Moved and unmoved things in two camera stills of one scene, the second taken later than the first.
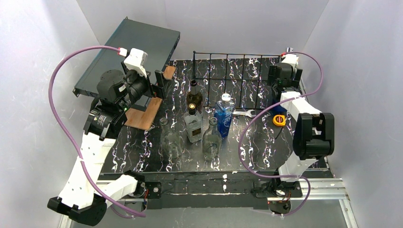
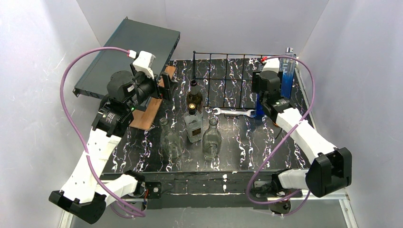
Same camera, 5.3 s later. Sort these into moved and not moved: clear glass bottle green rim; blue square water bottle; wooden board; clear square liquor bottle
Moved: blue square water bottle
Not moved: wooden board; clear glass bottle green rim; clear square liquor bottle
